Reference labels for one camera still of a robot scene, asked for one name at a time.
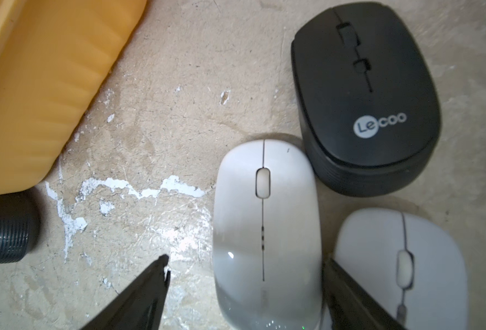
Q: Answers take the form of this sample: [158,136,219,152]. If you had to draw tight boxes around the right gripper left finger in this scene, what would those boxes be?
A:
[83,254,171,329]

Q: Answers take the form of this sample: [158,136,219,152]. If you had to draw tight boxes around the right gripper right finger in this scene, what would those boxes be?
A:
[322,257,403,329]

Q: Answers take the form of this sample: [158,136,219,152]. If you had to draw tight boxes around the white mouse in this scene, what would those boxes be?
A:
[213,140,323,329]
[331,208,468,329]

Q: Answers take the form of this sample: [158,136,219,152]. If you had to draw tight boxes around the black mouse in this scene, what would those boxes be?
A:
[291,1,441,197]
[0,191,40,264]

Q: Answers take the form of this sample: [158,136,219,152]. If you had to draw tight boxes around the yellow plastic tray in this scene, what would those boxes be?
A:
[0,1,146,195]

